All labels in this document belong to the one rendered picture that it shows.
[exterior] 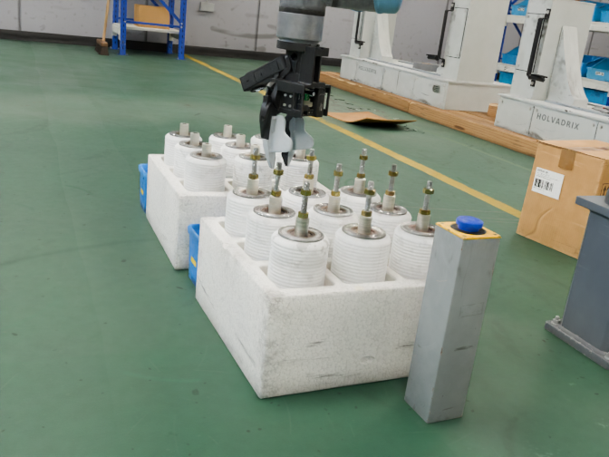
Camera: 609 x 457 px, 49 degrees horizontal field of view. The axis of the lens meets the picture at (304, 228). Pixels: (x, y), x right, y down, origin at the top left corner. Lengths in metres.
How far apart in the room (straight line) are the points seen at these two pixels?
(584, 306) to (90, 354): 0.97
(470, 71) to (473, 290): 3.58
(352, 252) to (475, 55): 3.53
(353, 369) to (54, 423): 0.48
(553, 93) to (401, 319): 2.93
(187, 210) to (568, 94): 2.74
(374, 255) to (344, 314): 0.11
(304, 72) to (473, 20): 3.46
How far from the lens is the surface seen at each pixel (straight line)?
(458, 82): 4.49
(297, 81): 1.11
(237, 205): 1.26
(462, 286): 1.02
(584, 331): 1.49
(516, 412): 1.21
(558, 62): 3.97
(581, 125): 3.57
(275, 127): 1.12
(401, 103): 4.76
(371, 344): 1.15
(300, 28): 1.09
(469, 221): 1.01
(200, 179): 1.53
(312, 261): 1.06
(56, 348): 1.24
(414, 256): 1.17
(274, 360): 1.07
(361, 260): 1.11
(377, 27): 5.68
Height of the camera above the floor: 0.60
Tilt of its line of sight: 18 degrees down
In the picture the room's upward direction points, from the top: 7 degrees clockwise
